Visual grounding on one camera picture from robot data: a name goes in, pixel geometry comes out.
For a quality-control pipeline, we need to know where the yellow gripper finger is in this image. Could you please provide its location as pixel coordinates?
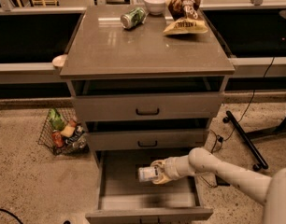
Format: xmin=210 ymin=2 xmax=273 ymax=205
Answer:
xmin=152 ymin=176 xmax=172 ymax=185
xmin=151 ymin=160 xmax=165 ymax=168

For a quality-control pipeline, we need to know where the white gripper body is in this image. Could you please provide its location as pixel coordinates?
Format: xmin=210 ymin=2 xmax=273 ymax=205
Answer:
xmin=164 ymin=156 xmax=188 ymax=180

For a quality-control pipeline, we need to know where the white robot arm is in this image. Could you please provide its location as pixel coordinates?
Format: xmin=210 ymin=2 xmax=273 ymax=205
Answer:
xmin=150 ymin=147 xmax=286 ymax=224

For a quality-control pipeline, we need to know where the bottom grey drawer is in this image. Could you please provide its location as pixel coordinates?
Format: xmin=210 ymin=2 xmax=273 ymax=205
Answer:
xmin=85 ymin=147 xmax=213 ymax=224

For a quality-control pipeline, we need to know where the grey drawer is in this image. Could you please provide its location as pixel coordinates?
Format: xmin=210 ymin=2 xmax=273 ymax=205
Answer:
xmin=86 ymin=119 xmax=208 ymax=150
xmin=85 ymin=147 xmax=213 ymax=224
xmin=71 ymin=79 xmax=225 ymax=122

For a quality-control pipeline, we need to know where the middle grey drawer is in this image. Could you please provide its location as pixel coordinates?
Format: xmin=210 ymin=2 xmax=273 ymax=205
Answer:
xmin=86 ymin=119 xmax=208 ymax=150

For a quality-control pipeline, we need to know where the grey drawer cabinet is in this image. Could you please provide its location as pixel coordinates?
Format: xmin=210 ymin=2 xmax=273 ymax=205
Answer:
xmin=60 ymin=4 xmax=236 ymax=224

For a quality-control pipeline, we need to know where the top grey drawer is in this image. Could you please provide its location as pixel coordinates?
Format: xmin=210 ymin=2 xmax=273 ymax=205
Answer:
xmin=71 ymin=79 xmax=225 ymax=122

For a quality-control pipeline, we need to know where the black floor pedal box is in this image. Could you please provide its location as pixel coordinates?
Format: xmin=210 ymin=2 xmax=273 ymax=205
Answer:
xmin=215 ymin=176 xmax=229 ymax=186

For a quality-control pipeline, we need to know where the green chip bag in basket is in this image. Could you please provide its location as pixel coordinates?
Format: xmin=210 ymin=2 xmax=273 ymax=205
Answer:
xmin=48 ymin=108 xmax=65 ymax=131

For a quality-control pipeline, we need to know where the black wheeled stand base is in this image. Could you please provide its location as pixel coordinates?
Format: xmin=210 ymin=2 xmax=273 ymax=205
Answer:
xmin=222 ymin=110 xmax=286 ymax=171

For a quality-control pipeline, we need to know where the small round white disc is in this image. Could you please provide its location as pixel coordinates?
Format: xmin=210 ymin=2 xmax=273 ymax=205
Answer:
xmin=52 ymin=54 xmax=67 ymax=67

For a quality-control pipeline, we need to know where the green soda can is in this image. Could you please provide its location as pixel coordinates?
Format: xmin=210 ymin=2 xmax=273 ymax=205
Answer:
xmin=121 ymin=7 xmax=147 ymax=30

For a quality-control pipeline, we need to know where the brown chip bag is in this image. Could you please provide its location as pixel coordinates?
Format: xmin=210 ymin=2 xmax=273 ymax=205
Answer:
xmin=164 ymin=0 xmax=207 ymax=35

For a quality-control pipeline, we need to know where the white bowl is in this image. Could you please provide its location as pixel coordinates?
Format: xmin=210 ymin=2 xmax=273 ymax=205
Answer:
xmin=143 ymin=0 xmax=167 ymax=15

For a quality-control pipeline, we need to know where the black floor cable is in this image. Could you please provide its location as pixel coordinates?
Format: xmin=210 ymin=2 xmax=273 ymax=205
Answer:
xmin=198 ymin=56 xmax=277 ymax=189

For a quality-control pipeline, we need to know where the black wire basket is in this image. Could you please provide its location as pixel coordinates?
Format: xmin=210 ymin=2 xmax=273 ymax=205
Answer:
xmin=38 ymin=108 xmax=88 ymax=155

